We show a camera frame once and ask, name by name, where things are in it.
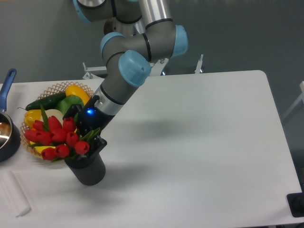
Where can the yellow banana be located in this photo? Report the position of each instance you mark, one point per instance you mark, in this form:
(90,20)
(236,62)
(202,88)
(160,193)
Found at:
(39,147)

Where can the woven wicker basket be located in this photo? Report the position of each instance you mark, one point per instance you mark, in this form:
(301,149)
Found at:
(54,89)

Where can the white garlic bulb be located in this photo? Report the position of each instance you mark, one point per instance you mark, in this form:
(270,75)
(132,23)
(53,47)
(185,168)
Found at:
(56,113)

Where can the white frame at right edge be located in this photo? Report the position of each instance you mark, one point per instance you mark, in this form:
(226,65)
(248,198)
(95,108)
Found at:
(297,104)

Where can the yellow lemon squash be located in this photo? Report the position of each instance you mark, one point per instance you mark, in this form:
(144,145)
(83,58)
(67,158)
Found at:
(77,91)

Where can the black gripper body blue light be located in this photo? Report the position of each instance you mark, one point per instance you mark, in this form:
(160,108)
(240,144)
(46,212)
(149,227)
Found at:
(91,118)

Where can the yellow bell pepper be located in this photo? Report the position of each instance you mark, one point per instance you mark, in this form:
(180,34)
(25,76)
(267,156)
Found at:
(31,116)

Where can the white rolled cloth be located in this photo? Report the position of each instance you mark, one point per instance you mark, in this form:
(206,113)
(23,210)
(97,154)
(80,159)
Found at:
(15,195)

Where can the dark green cucumber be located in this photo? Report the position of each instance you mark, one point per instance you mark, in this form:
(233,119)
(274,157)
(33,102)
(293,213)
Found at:
(48,102)

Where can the green leafy vegetable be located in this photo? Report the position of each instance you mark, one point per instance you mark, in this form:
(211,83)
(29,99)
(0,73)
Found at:
(64,105)

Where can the black ribbed vase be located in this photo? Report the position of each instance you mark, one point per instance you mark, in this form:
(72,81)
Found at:
(89,171)

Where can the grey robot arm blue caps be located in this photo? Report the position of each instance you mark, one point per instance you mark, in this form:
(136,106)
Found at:
(128,58)

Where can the red tulip bouquet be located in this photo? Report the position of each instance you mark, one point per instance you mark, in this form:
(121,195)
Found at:
(68,142)

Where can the black device at table corner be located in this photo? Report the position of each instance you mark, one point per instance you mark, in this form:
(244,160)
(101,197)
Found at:
(296,204)

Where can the dark pot blue handle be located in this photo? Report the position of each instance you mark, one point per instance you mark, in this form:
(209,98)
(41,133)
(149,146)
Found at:
(9,133)

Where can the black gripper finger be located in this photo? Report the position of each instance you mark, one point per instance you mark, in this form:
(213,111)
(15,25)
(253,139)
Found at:
(73,112)
(96,145)

